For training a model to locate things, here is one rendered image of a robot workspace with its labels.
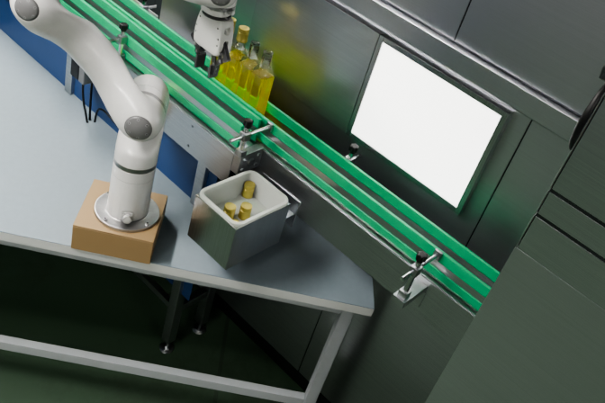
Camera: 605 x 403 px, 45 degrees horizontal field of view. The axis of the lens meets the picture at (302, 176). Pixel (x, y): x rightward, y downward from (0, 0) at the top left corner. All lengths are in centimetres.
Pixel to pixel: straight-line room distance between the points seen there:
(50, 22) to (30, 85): 107
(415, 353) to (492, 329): 74
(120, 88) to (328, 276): 88
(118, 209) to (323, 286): 66
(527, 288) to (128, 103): 106
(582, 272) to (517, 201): 50
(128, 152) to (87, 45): 32
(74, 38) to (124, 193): 47
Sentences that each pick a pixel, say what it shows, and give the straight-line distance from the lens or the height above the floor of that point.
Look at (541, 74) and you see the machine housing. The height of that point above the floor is 161.
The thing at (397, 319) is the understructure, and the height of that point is 66.
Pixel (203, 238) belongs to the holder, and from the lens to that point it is 211.
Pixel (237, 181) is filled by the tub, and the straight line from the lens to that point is 215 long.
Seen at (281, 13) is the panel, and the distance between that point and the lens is 229.
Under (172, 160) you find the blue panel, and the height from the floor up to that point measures 83.
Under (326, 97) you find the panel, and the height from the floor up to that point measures 122.
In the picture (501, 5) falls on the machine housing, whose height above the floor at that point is 171.
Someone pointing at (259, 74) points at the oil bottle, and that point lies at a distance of 219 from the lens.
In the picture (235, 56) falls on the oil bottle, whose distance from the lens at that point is 226.
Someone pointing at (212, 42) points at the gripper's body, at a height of 145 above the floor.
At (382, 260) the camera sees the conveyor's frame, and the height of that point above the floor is 100.
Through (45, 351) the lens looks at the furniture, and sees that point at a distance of 267.
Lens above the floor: 229
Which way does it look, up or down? 35 degrees down
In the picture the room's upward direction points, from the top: 18 degrees clockwise
